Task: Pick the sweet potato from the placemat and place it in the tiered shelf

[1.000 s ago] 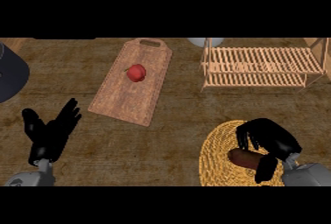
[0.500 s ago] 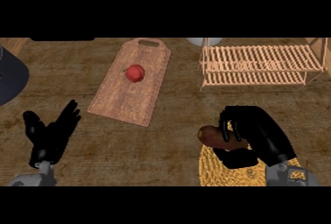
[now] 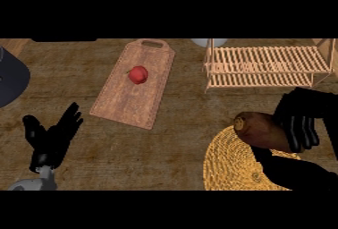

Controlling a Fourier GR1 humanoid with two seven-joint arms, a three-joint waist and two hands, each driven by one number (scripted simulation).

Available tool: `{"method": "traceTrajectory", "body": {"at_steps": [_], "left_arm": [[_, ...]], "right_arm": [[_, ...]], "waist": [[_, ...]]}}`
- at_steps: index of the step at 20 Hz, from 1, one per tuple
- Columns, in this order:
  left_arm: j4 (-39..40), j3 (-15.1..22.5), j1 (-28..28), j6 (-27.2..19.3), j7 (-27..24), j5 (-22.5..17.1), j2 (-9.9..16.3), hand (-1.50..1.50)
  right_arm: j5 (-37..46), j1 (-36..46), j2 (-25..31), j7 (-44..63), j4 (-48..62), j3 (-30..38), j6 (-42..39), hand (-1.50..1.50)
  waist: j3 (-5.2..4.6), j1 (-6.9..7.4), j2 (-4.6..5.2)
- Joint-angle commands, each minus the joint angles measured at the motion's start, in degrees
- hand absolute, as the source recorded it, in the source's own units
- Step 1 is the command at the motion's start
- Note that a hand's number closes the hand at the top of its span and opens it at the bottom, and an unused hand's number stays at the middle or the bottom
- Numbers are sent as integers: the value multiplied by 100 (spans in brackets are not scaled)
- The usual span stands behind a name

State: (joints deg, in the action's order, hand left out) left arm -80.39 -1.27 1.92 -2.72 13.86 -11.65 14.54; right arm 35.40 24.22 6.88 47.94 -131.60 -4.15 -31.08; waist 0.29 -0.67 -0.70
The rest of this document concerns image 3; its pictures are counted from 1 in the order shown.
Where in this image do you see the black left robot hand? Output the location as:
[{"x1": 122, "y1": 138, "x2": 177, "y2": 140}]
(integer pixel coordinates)
[{"x1": 20, "y1": 101, "x2": 84, "y2": 174}]

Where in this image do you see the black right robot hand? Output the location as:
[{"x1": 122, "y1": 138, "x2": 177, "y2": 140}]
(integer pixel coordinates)
[{"x1": 249, "y1": 86, "x2": 338, "y2": 191}]

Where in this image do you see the brown sweet potato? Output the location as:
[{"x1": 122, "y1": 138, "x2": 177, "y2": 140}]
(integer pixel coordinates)
[{"x1": 231, "y1": 111, "x2": 293, "y2": 154}]

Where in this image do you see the round woven yellow placemat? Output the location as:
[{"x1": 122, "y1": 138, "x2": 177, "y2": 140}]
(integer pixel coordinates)
[{"x1": 202, "y1": 124, "x2": 302, "y2": 191}]

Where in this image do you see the wooden tiered shelf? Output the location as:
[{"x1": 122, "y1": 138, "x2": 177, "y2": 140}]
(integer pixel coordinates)
[{"x1": 202, "y1": 38, "x2": 338, "y2": 94}]

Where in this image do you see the dark grey round object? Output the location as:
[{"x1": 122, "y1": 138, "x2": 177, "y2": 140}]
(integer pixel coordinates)
[{"x1": 0, "y1": 47, "x2": 31, "y2": 109}]

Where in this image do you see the wooden cutting board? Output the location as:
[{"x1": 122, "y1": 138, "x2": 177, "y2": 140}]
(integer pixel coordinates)
[{"x1": 88, "y1": 38, "x2": 177, "y2": 131}]

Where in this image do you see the red bell pepper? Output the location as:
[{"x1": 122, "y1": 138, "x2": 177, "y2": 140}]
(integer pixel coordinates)
[{"x1": 125, "y1": 65, "x2": 149, "y2": 85}]

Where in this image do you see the black flat object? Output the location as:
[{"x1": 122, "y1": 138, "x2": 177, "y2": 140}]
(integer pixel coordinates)
[{"x1": 31, "y1": 38, "x2": 97, "y2": 43}]

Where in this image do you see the pale round object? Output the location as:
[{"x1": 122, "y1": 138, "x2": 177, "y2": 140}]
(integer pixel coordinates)
[{"x1": 190, "y1": 38, "x2": 229, "y2": 48}]

